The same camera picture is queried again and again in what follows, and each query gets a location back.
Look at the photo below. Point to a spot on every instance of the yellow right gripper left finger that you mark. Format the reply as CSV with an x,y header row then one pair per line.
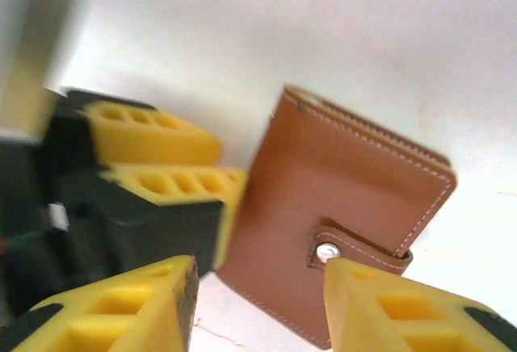
x,y
121,315

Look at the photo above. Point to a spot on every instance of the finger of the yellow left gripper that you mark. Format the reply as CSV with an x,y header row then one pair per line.
x,y
161,142
194,184

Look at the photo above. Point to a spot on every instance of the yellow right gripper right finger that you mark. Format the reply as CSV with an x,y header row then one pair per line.
x,y
404,319

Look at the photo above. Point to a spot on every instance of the brown leather card holder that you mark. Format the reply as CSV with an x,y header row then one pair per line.
x,y
323,174

